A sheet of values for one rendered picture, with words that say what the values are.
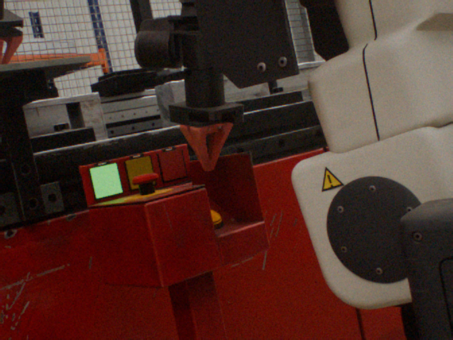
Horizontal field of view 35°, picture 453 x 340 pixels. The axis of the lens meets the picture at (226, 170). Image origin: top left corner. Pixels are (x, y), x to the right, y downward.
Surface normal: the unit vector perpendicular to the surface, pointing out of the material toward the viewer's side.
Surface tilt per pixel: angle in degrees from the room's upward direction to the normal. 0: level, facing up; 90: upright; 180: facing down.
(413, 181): 90
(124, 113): 90
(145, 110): 90
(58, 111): 90
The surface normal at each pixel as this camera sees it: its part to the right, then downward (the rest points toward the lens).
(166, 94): -0.73, 0.19
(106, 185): 0.62, -0.09
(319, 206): -0.54, 0.16
